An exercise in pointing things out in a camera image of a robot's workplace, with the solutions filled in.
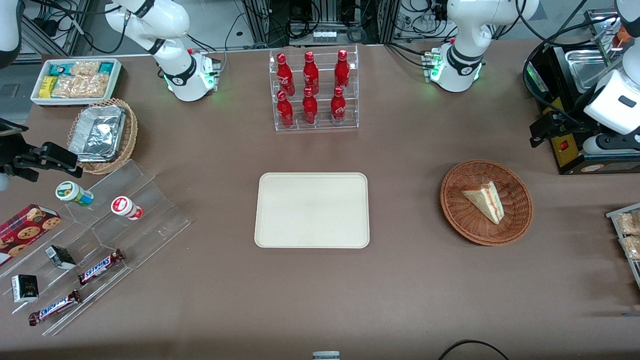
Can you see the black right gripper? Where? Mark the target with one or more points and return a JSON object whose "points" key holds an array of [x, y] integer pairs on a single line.
{"points": [[11, 154]]}

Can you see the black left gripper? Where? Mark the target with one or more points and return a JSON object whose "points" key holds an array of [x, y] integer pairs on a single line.
{"points": [[566, 124]]}

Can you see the triangular sandwich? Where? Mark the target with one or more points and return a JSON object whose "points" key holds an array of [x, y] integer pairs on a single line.
{"points": [[486, 201]]}

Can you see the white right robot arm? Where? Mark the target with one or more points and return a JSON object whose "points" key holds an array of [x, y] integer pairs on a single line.
{"points": [[185, 75]]}

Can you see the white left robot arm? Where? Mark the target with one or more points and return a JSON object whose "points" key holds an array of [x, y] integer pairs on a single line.
{"points": [[465, 60]]}

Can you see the light wicker basket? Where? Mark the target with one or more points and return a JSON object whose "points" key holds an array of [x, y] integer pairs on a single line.
{"points": [[131, 135]]}

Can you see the grey metal snack tray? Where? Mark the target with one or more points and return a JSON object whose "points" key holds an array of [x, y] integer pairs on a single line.
{"points": [[615, 214]]}

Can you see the brown wicker basket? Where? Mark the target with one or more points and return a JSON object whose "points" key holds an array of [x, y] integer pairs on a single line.
{"points": [[480, 235]]}

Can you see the beige rectangular tray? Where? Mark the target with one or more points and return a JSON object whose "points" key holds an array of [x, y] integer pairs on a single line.
{"points": [[312, 210]]}

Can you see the green label yogurt bottle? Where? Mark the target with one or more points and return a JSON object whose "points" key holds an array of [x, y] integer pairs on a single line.
{"points": [[72, 193]]}

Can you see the black food warmer machine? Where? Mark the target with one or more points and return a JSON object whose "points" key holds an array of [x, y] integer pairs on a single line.
{"points": [[570, 155]]}

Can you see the foil container stack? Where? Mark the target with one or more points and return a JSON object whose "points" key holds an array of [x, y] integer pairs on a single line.
{"points": [[97, 134]]}

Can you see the white snack bin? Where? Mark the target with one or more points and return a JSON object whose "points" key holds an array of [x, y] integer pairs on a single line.
{"points": [[36, 99]]}

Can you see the red label yogurt bottle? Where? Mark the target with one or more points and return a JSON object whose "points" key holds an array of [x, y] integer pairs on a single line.
{"points": [[125, 207]]}

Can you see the yellow snack pack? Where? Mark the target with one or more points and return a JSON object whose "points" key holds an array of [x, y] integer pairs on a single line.
{"points": [[47, 87]]}

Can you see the large clear cookie bag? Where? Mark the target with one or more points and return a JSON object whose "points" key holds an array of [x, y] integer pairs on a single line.
{"points": [[82, 86]]}

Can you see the red plaid cookie box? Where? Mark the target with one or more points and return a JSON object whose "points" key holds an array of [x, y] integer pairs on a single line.
{"points": [[27, 231]]}

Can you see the steel pan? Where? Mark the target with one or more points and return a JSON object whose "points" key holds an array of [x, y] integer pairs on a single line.
{"points": [[585, 67]]}

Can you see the teal snack pack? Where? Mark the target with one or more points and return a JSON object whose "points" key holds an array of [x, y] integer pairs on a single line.
{"points": [[106, 67], [59, 69]]}

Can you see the small black box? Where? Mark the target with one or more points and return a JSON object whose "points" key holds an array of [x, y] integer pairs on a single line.
{"points": [[25, 288], [61, 257]]}

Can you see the small clear cookie bag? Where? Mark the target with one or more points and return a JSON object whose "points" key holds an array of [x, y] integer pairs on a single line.
{"points": [[85, 68]]}

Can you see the clear acrylic stepped display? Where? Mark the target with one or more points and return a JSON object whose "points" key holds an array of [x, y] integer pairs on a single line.
{"points": [[150, 220]]}

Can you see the Snickers bar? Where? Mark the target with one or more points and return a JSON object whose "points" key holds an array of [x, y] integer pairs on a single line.
{"points": [[100, 267], [55, 307]]}

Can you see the clear snack pack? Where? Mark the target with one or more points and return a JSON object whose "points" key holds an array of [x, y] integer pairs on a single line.
{"points": [[629, 223], [632, 247]]}

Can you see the red cola bottle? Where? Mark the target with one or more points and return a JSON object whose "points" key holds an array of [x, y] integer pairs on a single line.
{"points": [[310, 108], [342, 71], [338, 107], [285, 111], [285, 75], [310, 74]]}

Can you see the clear acrylic bottle rack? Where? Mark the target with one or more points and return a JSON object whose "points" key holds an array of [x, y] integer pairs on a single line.
{"points": [[320, 125]]}

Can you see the white power strip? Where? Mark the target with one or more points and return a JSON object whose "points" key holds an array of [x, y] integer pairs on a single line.
{"points": [[324, 35]]}

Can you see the grey box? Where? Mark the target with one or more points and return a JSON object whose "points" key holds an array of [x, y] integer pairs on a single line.
{"points": [[326, 355]]}

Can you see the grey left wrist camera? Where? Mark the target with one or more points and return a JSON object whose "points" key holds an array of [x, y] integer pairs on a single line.
{"points": [[605, 145]]}

